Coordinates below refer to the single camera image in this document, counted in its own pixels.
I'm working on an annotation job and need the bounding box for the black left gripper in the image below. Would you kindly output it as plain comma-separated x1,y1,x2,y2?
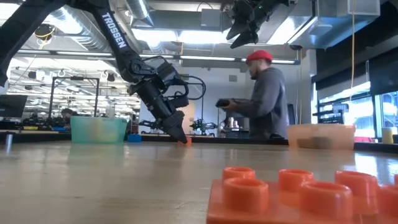
129,79,190,145

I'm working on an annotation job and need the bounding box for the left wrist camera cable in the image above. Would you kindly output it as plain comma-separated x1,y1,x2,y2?
178,74,206,101

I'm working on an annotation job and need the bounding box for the person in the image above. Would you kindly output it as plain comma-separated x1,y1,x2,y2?
60,108,75,130
222,49,290,140

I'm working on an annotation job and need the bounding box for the long ceiling light strip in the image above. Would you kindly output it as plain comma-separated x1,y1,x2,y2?
15,48,301,65

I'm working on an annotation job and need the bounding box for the black handheld device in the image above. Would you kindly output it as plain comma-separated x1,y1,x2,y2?
215,98,249,109

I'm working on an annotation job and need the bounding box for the black wire shelf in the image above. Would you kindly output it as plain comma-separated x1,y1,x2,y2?
312,102,349,125

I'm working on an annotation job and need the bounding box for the orange translucent plastic bin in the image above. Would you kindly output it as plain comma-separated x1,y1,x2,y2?
287,123,357,151

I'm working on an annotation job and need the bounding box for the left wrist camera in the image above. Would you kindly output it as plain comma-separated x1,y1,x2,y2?
152,55,190,108

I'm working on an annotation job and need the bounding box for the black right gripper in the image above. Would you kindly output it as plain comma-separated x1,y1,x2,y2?
226,0,280,49

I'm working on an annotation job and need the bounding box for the black monitor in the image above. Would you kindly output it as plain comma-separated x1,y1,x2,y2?
0,94,28,118

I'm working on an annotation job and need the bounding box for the yellow black cable reel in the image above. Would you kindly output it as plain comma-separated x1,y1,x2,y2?
33,23,56,41

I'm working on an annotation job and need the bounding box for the black gantry frame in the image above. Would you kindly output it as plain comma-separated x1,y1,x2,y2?
50,76,100,118

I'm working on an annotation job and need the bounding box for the yellow cup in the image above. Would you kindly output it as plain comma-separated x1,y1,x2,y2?
381,126,394,144

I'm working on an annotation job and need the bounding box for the teal translucent plastic bin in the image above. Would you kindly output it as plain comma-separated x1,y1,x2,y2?
70,116,128,144

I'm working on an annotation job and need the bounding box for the grey ceiling box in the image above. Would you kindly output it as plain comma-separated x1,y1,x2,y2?
200,8,223,29

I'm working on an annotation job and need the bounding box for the grey metal post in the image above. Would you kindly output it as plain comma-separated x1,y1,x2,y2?
4,133,14,154

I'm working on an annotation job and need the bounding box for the long orange block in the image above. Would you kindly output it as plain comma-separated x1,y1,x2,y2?
206,166,398,224

